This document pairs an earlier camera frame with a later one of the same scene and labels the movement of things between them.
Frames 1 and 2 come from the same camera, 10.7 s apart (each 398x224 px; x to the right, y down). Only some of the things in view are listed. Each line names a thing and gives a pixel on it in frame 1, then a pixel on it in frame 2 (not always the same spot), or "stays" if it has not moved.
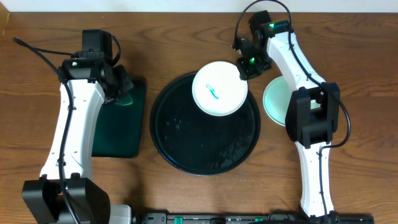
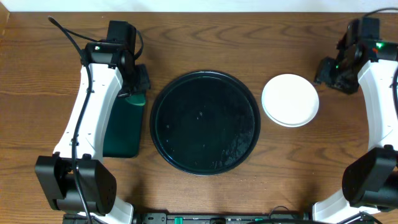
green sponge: x=125 y=101 → x=137 y=99
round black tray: x=195 y=142 stays
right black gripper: x=247 y=72 → x=323 y=73
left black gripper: x=123 y=82 → x=142 y=81
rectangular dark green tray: x=120 y=129 stays
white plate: x=217 y=89 → x=290 y=99
